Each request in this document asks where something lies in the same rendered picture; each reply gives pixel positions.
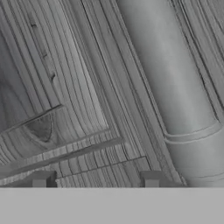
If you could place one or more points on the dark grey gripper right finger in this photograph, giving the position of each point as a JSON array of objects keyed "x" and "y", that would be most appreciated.
[{"x": 151, "y": 176}]

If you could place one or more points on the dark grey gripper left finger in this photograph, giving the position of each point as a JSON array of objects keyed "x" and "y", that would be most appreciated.
[{"x": 43, "y": 176}]

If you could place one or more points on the grey wooden cabinet door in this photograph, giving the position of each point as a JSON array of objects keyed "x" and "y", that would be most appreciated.
[
  {"x": 87, "y": 87},
  {"x": 210, "y": 43}
]

